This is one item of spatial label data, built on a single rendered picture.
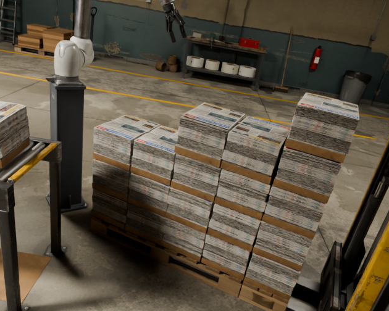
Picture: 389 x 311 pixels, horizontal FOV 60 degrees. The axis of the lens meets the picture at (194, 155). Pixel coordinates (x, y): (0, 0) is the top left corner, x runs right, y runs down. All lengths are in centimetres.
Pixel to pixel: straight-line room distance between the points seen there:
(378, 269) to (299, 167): 58
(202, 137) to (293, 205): 61
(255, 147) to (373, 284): 84
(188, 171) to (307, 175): 67
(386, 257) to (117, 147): 157
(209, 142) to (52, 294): 126
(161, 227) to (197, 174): 50
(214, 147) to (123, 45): 722
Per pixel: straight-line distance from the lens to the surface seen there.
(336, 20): 898
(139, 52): 883
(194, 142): 190
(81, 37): 262
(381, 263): 179
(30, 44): 855
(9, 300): 210
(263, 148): 178
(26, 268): 242
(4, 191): 167
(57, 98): 247
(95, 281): 230
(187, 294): 227
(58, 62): 246
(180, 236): 222
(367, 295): 190
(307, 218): 190
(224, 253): 216
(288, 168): 179
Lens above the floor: 165
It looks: 24 degrees down
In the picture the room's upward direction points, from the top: 10 degrees clockwise
